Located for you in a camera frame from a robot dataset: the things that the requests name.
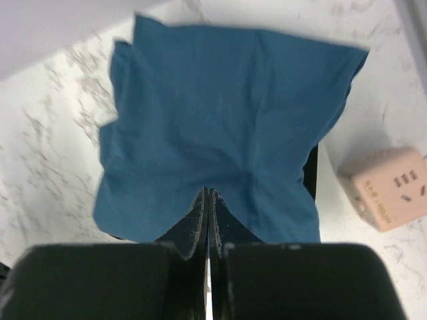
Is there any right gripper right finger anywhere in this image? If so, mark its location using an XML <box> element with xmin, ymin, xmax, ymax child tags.
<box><xmin>208</xmin><ymin>190</ymin><xmax>399</xmax><ymax>319</ymax></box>

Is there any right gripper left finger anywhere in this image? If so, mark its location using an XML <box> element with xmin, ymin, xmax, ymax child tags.
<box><xmin>1</xmin><ymin>189</ymin><xmax>209</xmax><ymax>319</ymax></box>

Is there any blue t shirt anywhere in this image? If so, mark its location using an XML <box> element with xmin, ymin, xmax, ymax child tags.
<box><xmin>93</xmin><ymin>16</ymin><xmax>368</xmax><ymax>243</ymax></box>

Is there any folded black t shirt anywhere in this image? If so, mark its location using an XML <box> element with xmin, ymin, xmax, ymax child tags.
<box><xmin>303</xmin><ymin>145</ymin><xmax>318</xmax><ymax>200</ymax></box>

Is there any small pink cube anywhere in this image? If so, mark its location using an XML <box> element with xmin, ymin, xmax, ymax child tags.
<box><xmin>337</xmin><ymin>147</ymin><xmax>426</xmax><ymax>232</ymax></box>

